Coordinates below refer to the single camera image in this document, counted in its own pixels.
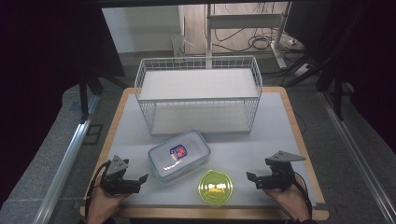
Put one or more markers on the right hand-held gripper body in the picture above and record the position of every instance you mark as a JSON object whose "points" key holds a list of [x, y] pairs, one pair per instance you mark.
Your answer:
{"points": [[281, 174]]}

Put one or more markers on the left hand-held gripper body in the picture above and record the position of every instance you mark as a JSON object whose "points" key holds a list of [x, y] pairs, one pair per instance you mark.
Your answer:
{"points": [[115, 182]]}

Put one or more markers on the green round plastic container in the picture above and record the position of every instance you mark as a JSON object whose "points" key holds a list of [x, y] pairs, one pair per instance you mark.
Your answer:
{"points": [[215, 187]]}

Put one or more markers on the clear rectangular food container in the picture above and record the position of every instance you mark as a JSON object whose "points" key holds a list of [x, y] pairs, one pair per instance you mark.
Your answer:
{"points": [[179, 155]]}

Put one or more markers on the person's left hand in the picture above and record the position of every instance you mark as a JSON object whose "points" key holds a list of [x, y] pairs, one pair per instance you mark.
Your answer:
{"points": [[102, 205]]}

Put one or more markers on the white table mat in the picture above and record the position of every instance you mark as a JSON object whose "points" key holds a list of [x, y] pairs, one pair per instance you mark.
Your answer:
{"points": [[255, 149]]}

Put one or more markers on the black stand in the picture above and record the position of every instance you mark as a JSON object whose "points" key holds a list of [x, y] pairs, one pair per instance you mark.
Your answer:
{"points": [[83, 96], [337, 93]]}

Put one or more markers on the white power strip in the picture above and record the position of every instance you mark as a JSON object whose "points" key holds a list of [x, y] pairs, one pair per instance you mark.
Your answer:
{"points": [[301, 70]]}

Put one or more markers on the aluminium rail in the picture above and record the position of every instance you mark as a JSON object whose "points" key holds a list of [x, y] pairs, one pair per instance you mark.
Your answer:
{"points": [[358, 161], [62, 174]]}

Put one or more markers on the white metal desk frame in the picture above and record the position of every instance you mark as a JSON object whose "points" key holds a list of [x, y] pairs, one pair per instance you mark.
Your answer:
{"points": [[243, 21]]}

